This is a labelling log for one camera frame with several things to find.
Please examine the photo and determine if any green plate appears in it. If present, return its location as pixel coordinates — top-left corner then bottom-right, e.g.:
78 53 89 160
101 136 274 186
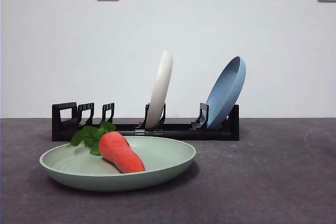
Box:
39 135 197 192

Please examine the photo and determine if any orange carrot with green leaves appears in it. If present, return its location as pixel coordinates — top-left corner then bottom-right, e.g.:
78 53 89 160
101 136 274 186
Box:
70 121 146 174

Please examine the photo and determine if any white plate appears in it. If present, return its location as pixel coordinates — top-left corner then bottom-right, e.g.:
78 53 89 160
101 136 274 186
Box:
145 49 174 129

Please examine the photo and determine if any blue plate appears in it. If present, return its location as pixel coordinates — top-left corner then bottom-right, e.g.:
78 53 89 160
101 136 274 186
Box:
205 56 247 130

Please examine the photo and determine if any black plate rack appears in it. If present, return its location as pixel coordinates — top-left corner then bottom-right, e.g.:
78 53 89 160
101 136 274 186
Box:
51 102 240 142

